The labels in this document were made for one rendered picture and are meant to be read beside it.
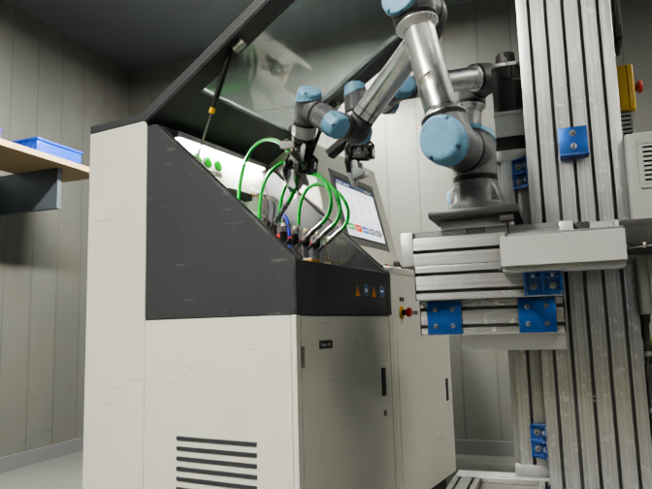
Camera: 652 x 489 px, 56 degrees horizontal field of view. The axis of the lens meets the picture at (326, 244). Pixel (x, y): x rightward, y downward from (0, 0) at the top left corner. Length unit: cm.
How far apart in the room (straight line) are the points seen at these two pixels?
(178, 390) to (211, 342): 20
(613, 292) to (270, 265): 94
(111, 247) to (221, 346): 59
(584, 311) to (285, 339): 81
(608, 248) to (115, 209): 156
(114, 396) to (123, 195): 68
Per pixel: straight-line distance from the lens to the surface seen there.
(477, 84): 226
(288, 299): 176
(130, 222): 219
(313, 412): 184
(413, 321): 258
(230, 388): 188
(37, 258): 415
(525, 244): 147
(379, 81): 187
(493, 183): 165
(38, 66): 442
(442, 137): 153
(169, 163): 211
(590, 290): 177
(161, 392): 206
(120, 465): 222
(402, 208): 387
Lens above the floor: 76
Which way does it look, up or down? 8 degrees up
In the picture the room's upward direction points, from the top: 2 degrees counter-clockwise
